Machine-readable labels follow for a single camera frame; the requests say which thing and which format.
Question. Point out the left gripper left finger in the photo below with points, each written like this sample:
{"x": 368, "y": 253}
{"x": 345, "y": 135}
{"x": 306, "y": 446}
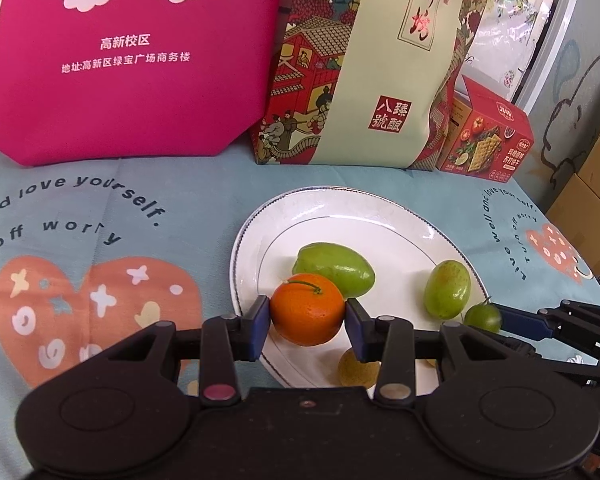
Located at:
{"x": 218, "y": 344}

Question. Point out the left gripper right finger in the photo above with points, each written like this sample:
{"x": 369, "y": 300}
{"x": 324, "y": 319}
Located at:
{"x": 396, "y": 345}

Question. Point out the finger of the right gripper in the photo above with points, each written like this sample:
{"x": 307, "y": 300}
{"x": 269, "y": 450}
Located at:
{"x": 580, "y": 374}
{"x": 573, "y": 323}

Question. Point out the green small tomato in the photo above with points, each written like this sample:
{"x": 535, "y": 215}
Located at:
{"x": 484, "y": 316}

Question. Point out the large green oval fruit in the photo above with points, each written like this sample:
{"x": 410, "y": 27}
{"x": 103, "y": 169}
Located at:
{"x": 347, "y": 269}

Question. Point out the green round fruit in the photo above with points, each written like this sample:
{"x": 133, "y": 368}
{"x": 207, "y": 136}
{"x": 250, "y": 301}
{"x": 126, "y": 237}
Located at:
{"x": 447, "y": 290}

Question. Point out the orange with stem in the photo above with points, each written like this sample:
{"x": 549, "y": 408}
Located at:
{"x": 307, "y": 310}

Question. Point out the white ceramic plate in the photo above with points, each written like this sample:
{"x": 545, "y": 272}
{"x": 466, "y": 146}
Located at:
{"x": 376, "y": 250}

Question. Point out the cardboard boxes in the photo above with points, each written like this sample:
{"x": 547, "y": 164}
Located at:
{"x": 576, "y": 210}

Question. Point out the light blue printed tablecloth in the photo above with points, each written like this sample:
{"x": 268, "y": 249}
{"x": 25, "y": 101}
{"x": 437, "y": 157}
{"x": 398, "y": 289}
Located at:
{"x": 187, "y": 211}

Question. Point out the red cracker box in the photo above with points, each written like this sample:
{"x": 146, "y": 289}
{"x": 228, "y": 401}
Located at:
{"x": 488, "y": 137}

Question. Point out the red patterned gift bag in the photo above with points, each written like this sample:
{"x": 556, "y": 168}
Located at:
{"x": 366, "y": 82}

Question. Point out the magenta tote bag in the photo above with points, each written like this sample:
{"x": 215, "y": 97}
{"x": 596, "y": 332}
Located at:
{"x": 86, "y": 79}

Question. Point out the white floral plastic bag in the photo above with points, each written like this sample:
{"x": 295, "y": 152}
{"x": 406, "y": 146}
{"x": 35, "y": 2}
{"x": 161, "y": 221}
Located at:
{"x": 507, "y": 37}

